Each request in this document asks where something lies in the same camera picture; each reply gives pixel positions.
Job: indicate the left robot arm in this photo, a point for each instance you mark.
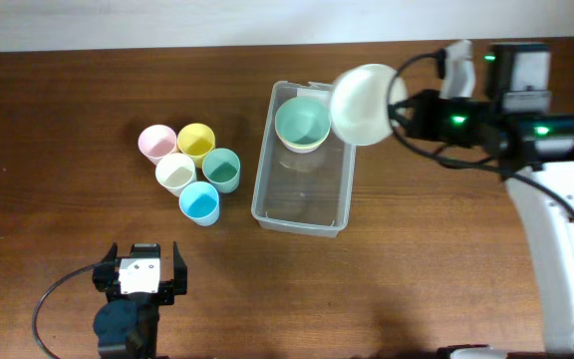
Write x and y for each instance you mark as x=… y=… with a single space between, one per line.
x=126 y=326

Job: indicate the yellow bowl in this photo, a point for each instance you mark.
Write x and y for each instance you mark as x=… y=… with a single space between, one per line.
x=302 y=147

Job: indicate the blue cup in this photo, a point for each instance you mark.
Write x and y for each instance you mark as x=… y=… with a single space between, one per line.
x=200 y=202

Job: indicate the cream cup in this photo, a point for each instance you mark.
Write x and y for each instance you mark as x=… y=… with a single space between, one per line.
x=175 y=172

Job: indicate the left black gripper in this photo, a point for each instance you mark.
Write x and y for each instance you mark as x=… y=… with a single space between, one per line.
x=104 y=276

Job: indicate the green cup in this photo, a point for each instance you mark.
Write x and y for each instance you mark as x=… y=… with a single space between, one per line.
x=222 y=167

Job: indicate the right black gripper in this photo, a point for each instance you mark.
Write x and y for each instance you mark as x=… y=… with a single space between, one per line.
x=418 y=125

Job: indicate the clear plastic container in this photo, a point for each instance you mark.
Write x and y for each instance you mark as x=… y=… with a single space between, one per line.
x=302 y=193

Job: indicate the green bowl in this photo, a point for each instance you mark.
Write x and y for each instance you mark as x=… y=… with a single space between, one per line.
x=303 y=121

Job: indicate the pink bowl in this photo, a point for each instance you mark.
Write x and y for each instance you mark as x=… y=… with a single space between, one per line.
x=302 y=150

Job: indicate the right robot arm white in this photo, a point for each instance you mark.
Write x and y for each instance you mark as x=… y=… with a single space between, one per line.
x=512 y=134

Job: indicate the white bowl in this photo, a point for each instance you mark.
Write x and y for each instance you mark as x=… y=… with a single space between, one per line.
x=359 y=104

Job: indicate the yellow cup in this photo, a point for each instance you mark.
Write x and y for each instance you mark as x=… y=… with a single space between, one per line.
x=196 y=140

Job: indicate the pink cup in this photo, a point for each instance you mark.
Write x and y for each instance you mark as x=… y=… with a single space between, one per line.
x=156 y=142

